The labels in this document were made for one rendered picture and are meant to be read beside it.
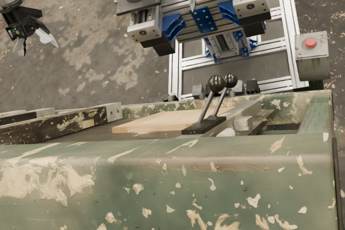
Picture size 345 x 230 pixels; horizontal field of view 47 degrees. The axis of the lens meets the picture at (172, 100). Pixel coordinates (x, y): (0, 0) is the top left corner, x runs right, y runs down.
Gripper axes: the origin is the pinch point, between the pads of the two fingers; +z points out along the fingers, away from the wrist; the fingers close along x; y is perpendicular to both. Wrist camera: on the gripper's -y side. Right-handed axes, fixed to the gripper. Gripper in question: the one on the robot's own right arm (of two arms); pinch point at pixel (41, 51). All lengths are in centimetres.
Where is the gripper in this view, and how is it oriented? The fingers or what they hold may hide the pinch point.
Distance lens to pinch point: 153.4
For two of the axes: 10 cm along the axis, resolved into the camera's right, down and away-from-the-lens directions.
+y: -1.9, 5.6, -8.1
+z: 3.1, 8.2, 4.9
